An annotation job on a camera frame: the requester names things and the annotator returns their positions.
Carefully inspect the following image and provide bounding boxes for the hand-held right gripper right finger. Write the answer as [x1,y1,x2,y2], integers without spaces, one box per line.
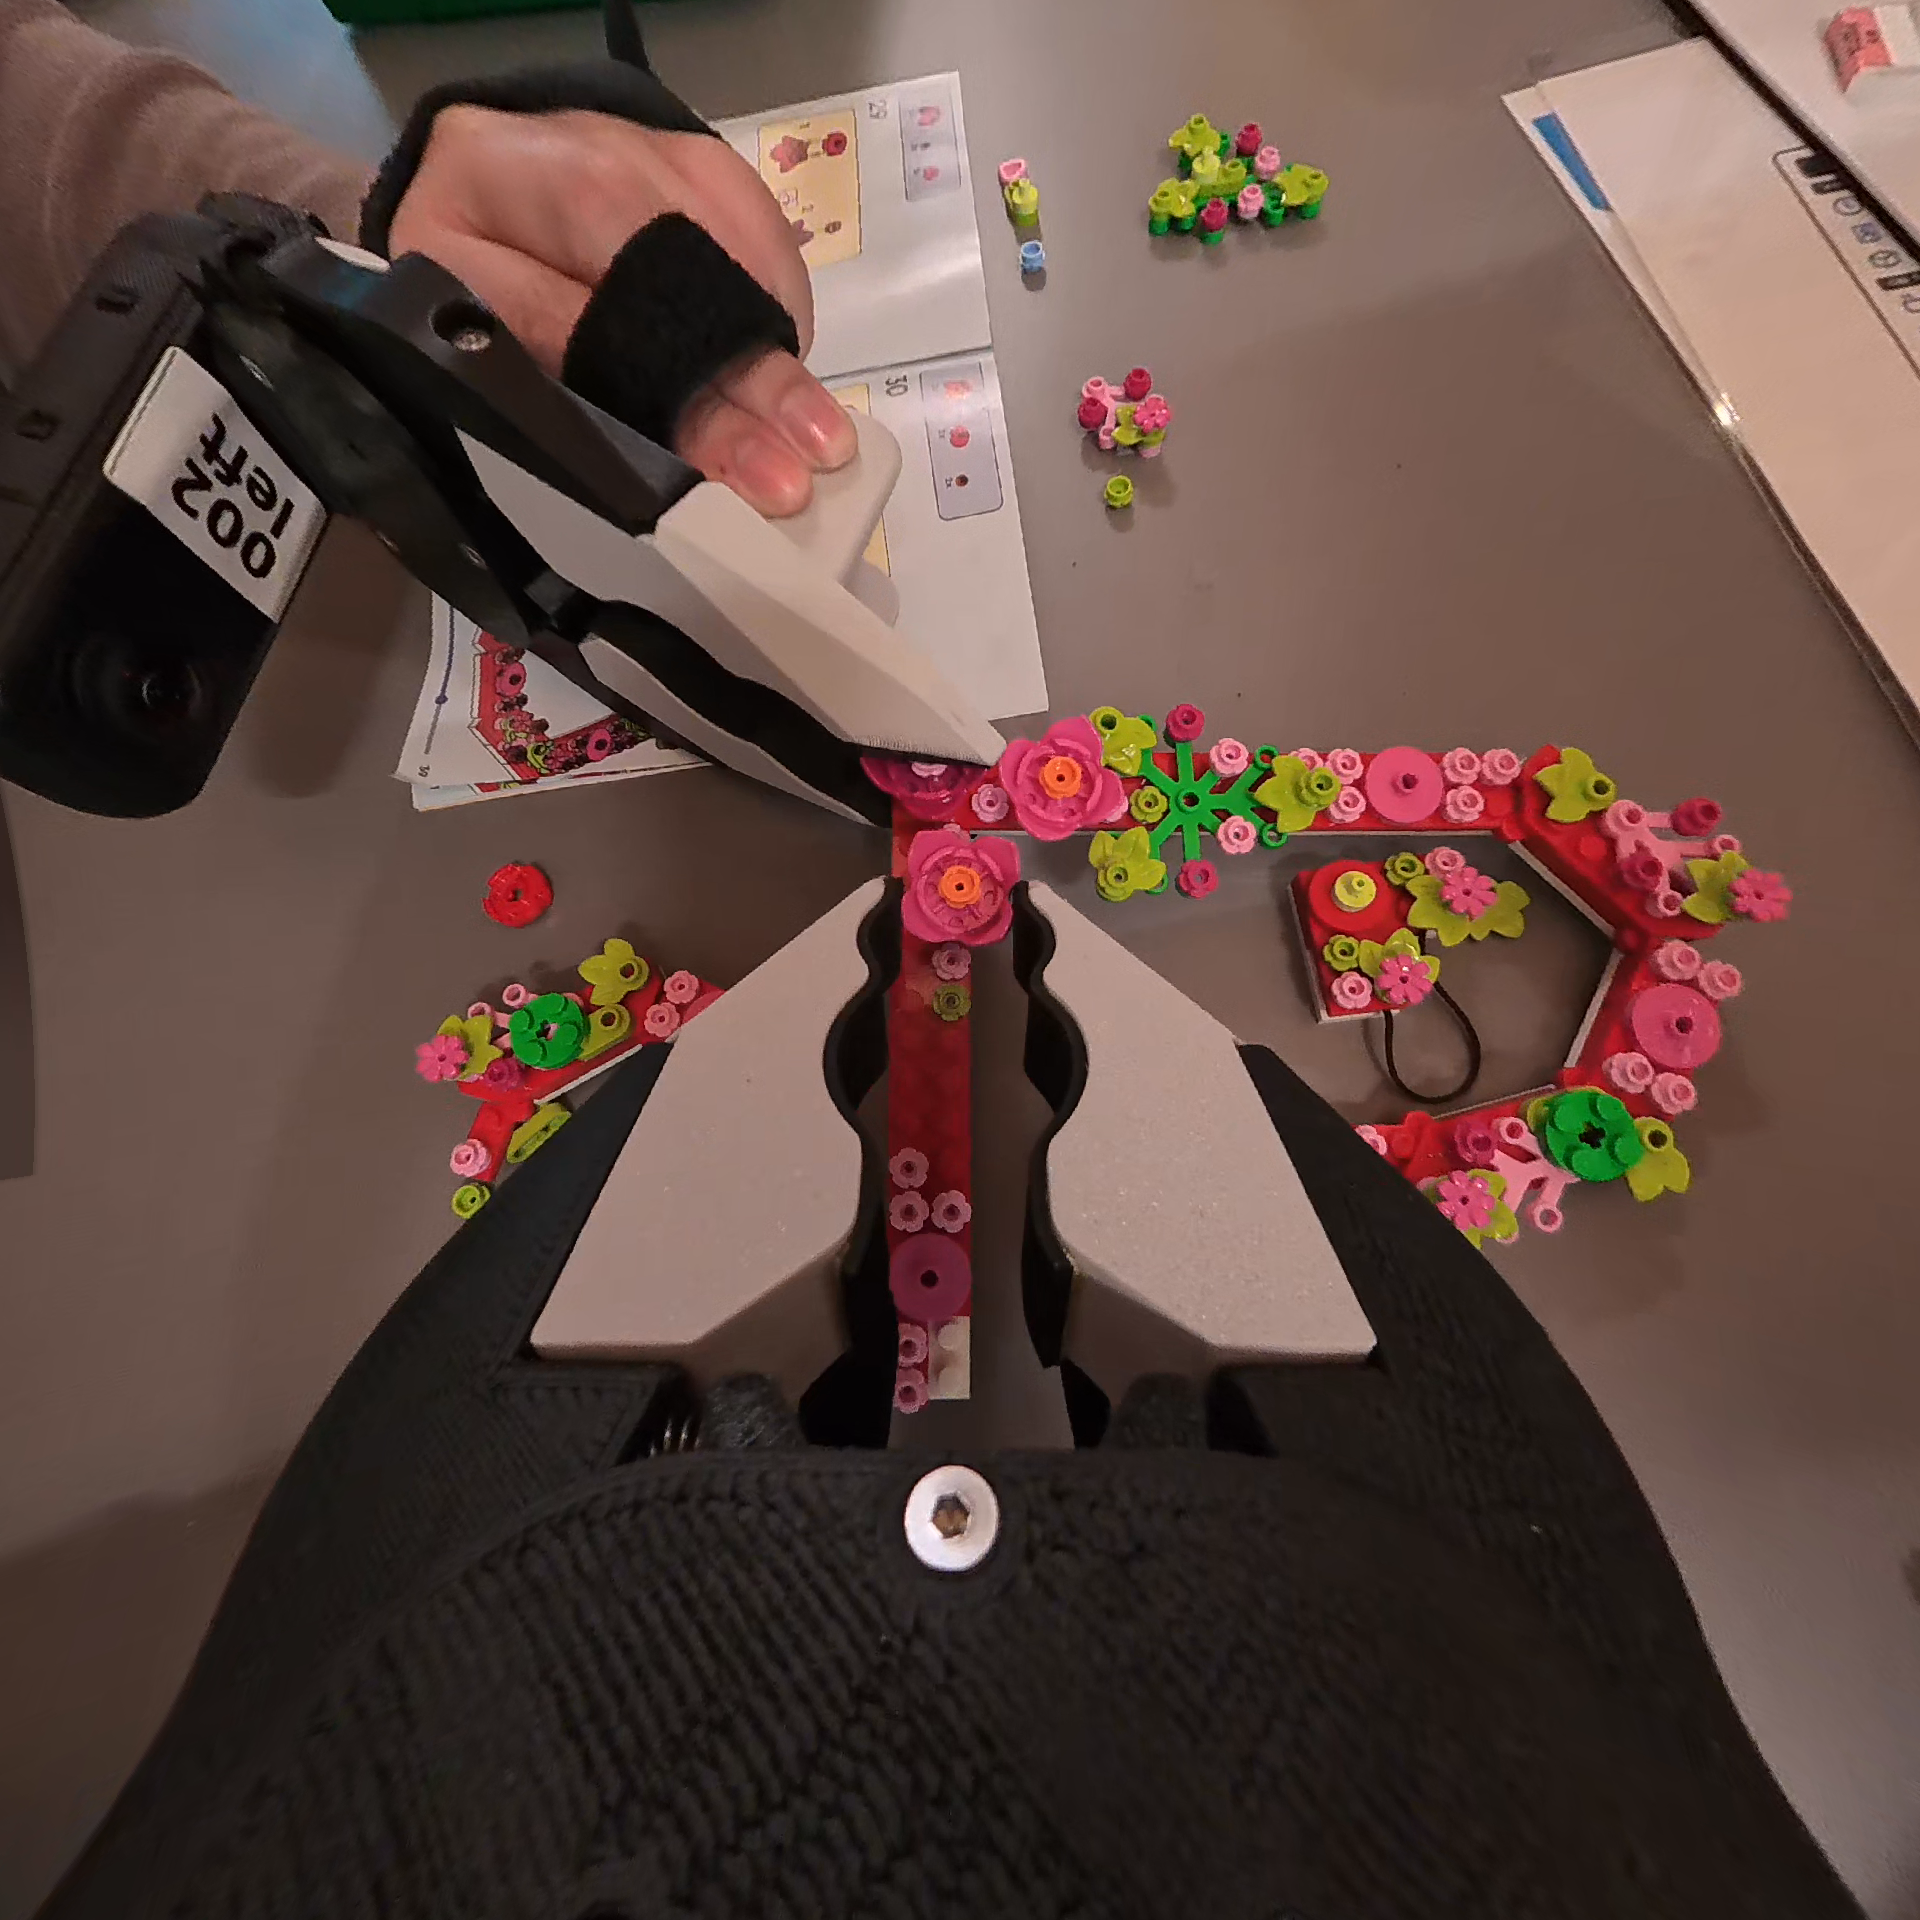
[1012,880,1383,1395]

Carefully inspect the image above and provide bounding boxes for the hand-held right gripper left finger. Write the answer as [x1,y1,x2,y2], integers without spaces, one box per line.
[528,879,903,1445]

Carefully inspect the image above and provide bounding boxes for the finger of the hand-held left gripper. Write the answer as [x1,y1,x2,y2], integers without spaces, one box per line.
[575,633,905,827]
[455,416,1010,770]

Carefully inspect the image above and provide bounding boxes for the long red lego flower strip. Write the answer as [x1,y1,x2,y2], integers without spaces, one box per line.
[885,825,1025,1415]

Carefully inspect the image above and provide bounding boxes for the magenta lego rose orange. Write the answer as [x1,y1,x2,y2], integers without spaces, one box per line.
[900,827,1021,946]

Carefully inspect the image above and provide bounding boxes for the large red lego flower frame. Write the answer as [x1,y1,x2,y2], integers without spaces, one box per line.
[861,701,1795,1249]

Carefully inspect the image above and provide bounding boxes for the person's left forearm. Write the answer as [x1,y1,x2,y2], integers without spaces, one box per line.
[0,0,378,396]

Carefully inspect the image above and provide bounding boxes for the lego instruction booklet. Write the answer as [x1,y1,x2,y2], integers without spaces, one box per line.
[393,72,1052,817]

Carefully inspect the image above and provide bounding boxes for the pink lego flower cluster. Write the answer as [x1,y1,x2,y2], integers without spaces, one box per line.
[1075,363,1177,459]

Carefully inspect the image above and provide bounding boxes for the green and lime lego cluster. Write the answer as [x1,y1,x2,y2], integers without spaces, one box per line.
[1143,113,1333,242]

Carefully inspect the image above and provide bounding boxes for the person's left hand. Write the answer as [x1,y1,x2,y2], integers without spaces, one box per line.
[387,124,859,512]

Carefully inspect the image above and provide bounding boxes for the black elastic loop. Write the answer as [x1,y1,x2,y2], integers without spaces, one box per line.
[1380,984,1489,1109]

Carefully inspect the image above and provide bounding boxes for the white sheet with blue corner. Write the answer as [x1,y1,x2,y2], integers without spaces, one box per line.
[1505,36,1920,752]

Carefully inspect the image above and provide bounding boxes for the small red lego flower frame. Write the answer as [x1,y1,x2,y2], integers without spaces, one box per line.
[416,938,730,1221]

